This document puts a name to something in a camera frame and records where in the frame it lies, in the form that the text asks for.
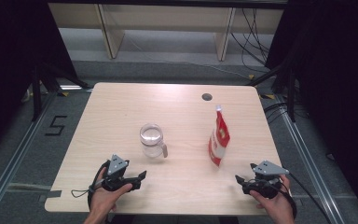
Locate black floor cable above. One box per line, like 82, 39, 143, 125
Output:
288, 172, 334, 224

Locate hanging black cables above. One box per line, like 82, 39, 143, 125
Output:
229, 7, 271, 75

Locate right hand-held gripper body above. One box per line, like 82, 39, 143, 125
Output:
243, 160, 290, 200

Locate red and white pouch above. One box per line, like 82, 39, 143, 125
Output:
208, 105, 231, 167

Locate person's right hand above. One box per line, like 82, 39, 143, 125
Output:
250, 175, 295, 218

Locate black metal stand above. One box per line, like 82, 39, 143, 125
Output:
246, 62, 296, 123
30, 62, 91, 122

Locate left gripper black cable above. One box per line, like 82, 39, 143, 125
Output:
71, 160, 110, 210

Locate metal floor rail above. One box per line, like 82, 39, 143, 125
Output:
0, 91, 58, 224
274, 92, 350, 224

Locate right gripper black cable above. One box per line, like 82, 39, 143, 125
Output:
279, 183, 298, 219

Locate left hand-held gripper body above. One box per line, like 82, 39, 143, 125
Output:
102, 154, 142, 192

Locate black curtain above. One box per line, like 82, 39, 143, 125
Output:
0, 0, 79, 161
265, 0, 358, 217

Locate person's left hand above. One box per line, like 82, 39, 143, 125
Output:
89, 169, 134, 217

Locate white floor cable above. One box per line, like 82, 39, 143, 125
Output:
127, 34, 254, 79

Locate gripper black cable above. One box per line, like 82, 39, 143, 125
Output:
71, 160, 110, 210
279, 183, 298, 219

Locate beige shelf unit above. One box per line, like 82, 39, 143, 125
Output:
48, 3, 285, 62

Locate bundle of black floor cables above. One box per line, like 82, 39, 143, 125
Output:
262, 102, 310, 124

